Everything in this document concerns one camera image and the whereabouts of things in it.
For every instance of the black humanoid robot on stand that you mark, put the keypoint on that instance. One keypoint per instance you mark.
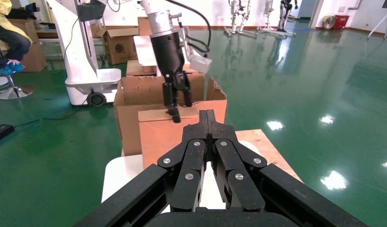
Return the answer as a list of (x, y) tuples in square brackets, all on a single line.
[(286, 15)]

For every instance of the blue stool with chrome base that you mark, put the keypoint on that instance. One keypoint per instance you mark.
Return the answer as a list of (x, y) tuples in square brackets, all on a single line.
[(13, 91)]

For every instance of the large open cardboard box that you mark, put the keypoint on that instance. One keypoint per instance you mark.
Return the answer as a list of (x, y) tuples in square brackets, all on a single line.
[(130, 125)]

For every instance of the plain closed cardboard box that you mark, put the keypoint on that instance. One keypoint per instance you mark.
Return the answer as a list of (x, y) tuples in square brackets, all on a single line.
[(35, 53)]

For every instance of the flat cardboard box under table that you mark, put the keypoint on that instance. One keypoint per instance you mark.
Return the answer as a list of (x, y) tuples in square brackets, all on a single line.
[(140, 69)]

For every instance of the small cardboard box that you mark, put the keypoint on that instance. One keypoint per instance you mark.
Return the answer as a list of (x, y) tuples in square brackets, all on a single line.
[(159, 141)]

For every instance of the white side table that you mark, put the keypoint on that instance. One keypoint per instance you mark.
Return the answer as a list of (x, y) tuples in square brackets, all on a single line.
[(145, 51)]

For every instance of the white tripod stand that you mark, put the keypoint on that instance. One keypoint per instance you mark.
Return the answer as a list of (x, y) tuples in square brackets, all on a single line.
[(381, 23)]

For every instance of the white robot body with base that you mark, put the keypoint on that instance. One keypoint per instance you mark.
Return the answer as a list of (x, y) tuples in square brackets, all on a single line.
[(80, 59)]

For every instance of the black power adapter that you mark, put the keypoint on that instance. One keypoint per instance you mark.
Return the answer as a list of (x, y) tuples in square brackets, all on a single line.
[(1, 132)]

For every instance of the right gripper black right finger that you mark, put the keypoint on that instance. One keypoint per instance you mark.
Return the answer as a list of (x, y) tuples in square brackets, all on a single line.
[(243, 188)]

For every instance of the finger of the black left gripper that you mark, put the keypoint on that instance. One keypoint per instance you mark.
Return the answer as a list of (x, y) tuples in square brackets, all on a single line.
[(186, 91), (171, 97)]

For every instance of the gray humanoid robot on stand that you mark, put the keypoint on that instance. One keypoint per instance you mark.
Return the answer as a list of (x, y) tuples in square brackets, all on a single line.
[(268, 15)]

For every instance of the white humanoid robot on stand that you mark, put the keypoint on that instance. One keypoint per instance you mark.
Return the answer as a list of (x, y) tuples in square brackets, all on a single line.
[(240, 15)]

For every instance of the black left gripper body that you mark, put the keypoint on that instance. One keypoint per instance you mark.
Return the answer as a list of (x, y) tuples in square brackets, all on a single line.
[(168, 56)]

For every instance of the yellow round fan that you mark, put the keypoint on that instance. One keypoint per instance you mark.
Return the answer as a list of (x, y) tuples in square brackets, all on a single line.
[(328, 22)]

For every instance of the gray wrist camera with bracket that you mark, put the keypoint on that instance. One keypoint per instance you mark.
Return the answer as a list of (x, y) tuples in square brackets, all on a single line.
[(199, 64)]

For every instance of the person in yellow jacket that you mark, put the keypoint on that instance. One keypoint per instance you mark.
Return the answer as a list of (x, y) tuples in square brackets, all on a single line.
[(8, 34)]

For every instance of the open cardboard box round logo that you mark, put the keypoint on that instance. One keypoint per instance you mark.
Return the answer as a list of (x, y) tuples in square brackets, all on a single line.
[(119, 47)]

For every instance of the red box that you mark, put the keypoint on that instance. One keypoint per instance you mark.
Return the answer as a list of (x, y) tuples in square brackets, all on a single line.
[(341, 22)]

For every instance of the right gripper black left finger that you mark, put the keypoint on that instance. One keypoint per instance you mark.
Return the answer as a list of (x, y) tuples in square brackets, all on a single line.
[(187, 181)]

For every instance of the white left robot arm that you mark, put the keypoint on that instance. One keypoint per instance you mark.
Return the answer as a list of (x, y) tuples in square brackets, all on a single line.
[(160, 22)]

